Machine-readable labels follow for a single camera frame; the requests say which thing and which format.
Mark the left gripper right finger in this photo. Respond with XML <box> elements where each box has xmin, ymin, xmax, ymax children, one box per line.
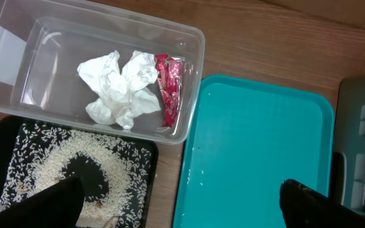
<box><xmin>279</xmin><ymin>179</ymin><xmax>365</xmax><ymax>228</ymax></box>

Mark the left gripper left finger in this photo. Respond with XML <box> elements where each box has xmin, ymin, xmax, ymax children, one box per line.
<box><xmin>0</xmin><ymin>177</ymin><xmax>85</xmax><ymax>227</ymax></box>

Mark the red wrapper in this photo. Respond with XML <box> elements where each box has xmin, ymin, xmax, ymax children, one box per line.
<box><xmin>155</xmin><ymin>54</ymin><xmax>184</xmax><ymax>127</ymax></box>

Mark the grey dishwasher rack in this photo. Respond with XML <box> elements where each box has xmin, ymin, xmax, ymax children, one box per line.
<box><xmin>330</xmin><ymin>77</ymin><xmax>365</xmax><ymax>217</ymax></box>

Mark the black tray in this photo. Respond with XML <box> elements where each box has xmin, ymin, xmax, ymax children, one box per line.
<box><xmin>0</xmin><ymin>115</ymin><xmax>160</xmax><ymax>228</ymax></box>

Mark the pile of rice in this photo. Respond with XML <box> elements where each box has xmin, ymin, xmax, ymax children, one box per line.
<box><xmin>0</xmin><ymin>122</ymin><xmax>153</xmax><ymax>228</ymax></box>

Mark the teal serving tray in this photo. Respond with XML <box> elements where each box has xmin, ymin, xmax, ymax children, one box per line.
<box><xmin>173</xmin><ymin>75</ymin><xmax>334</xmax><ymax>227</ymax></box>

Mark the clear plastic bin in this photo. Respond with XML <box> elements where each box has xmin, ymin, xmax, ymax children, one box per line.
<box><xmin>0</xmin><ymin>0</ymin><xmax>205</xmax><ymax>144</ymax></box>

